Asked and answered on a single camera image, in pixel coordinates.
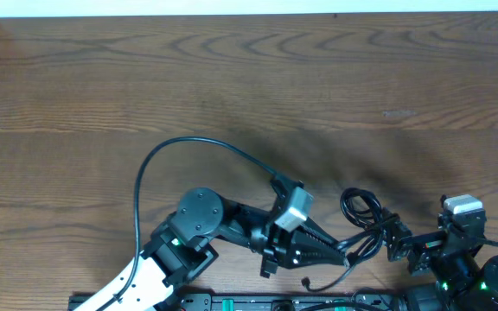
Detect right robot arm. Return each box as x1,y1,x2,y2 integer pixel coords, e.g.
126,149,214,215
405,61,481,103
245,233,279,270
382,194,498,311

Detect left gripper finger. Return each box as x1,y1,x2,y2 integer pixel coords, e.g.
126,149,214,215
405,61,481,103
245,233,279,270
281,249,346,269
294,219,340,255

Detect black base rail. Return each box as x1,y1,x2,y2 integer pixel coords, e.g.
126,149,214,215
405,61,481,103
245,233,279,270
167,292,406,311

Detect short black USB cable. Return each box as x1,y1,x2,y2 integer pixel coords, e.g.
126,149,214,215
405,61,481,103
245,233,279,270
300,258,362,293

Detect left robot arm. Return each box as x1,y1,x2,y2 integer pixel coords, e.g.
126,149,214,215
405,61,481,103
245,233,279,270
78,174,345,311

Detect left camera cable black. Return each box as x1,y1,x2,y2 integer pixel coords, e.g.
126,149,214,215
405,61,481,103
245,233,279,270
97,136,277,311

